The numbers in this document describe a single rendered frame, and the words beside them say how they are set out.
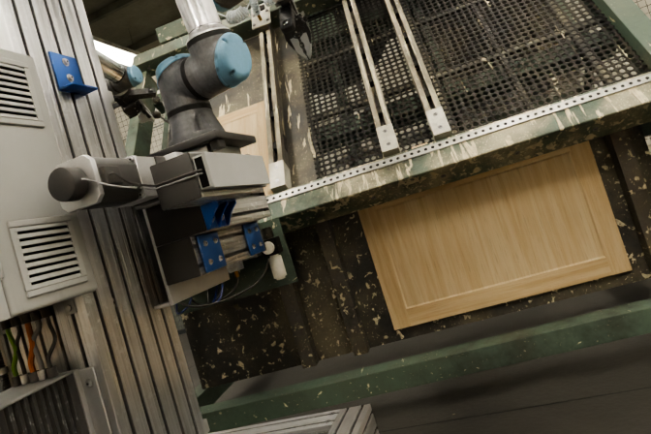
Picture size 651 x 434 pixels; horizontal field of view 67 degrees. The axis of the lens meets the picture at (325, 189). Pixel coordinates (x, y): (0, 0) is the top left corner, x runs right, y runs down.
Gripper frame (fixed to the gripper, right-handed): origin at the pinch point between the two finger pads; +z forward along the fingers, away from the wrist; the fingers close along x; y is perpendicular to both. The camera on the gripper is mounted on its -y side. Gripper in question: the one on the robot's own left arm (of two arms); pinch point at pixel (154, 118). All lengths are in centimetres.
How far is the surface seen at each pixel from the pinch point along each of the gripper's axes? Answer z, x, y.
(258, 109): 10.9, 21.1, -42.0
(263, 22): 2, -22, -68
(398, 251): 43, 102, -58
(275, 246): 8, 93, -20
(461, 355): 47, 147, -54
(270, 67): 6, 7, -58
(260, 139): 11, 38, -36
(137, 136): 8.8, -8.9, 13.5
